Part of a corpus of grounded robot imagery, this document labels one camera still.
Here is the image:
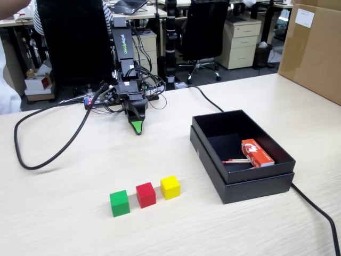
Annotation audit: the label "black waste bin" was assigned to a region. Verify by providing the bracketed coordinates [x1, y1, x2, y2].
[254, 42, 274, 69]

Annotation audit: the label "red wooden cube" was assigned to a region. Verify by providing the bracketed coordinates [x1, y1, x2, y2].
[135, 182, 157, 209]

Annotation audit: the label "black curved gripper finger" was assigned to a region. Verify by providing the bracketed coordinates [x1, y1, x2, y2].
[132, 99, 149, 119]

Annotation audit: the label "black pole with white bands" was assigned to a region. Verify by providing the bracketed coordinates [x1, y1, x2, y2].
[164, 0, 178, 90]

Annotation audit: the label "white label sticker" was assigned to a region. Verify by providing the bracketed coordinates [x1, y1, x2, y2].
[295, 8, 315, 29]

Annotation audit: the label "person in white shirt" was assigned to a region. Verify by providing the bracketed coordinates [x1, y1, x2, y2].
[0, 39, 22, 115]

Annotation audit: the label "black power cable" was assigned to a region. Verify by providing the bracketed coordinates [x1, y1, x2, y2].
[183, 84, 341, 256]

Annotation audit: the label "black servo cable bundle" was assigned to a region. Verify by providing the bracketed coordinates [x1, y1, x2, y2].
[127, 24, 167, 93]

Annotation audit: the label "beige office desk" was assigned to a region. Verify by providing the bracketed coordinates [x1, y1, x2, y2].
[108, 3, 169, 21]

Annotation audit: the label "black cardboard box tray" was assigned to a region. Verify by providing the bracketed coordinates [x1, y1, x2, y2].
[191, 109, 297, 185]

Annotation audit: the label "bare person forearm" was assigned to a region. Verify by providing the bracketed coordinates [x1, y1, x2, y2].
[0, 0, 32, 21]

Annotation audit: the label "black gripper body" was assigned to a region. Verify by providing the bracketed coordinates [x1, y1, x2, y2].
[116, 81, 143, 102]

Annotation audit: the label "beige cabinet with keyhole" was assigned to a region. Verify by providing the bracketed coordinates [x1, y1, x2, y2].
[132, 29, 158, 77]

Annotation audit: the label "black laptop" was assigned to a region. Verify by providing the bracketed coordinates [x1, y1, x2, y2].
[109, 0, 149, 15]

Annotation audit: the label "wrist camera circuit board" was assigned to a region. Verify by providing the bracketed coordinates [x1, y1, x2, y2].
[100, 85, 118, 104]

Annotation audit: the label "flat brown carton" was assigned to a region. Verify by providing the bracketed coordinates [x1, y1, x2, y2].
[25, 85, 57, 102]

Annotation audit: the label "controller board with red LED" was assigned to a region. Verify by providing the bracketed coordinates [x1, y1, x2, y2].
[84, 95, 104, 110]

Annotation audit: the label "wide black office chair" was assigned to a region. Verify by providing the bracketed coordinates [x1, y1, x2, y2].
[36, 0, 116, 86]

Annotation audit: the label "white and red carton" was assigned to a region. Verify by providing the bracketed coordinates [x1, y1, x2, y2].
[24, 76, 51, 91]

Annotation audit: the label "beige three-drawer cabinet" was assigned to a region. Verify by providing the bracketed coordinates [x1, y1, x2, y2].
[215, 18, 262, 70]

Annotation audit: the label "black open box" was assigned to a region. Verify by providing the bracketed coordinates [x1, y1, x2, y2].
[189, 125, 295, 205]

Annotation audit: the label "yellow wooden cube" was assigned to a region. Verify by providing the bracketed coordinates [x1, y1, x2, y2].
[160, 175, 181, 201]

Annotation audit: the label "black gripper finger with green tape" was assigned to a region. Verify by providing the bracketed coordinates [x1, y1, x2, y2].
[125, 101, 146, 135]

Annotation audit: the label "large brown cardboard box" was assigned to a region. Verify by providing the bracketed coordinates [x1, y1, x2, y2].
[277, 0, 341, 106]

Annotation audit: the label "thick black camera cable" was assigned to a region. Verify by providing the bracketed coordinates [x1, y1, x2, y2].
[13, 84, 110, 171]

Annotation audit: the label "thin black board wires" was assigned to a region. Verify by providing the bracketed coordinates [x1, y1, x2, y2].
[90, 89, 168, 115]

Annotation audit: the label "orange matchbox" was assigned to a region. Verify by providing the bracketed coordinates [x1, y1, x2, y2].
[241, 138, 275, 169]

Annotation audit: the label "black chair with star base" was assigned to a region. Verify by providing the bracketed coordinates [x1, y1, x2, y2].
[181, 0, 231, 85]

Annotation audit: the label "person in striped shirt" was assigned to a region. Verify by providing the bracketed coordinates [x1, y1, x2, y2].
[33, 0, 114, 38]

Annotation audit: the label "green wooden cube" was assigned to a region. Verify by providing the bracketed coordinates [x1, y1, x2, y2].
[109, 189, 131, 218]

